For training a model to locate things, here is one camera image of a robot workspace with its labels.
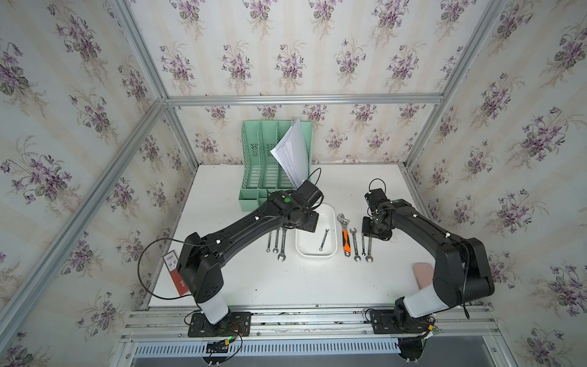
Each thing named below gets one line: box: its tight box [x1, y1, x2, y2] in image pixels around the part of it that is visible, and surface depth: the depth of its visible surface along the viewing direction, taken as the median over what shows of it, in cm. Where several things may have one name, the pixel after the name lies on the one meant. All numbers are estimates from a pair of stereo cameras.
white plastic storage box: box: [294, 203, 338, 260], surface depth 93 cm
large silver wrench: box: [277, 227, 287, 262], surface depth 92 cm
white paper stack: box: [270, 116, 309, 189], surface depth 96 cm
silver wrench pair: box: [365, 237, 373, 264], surface depth 91 cm
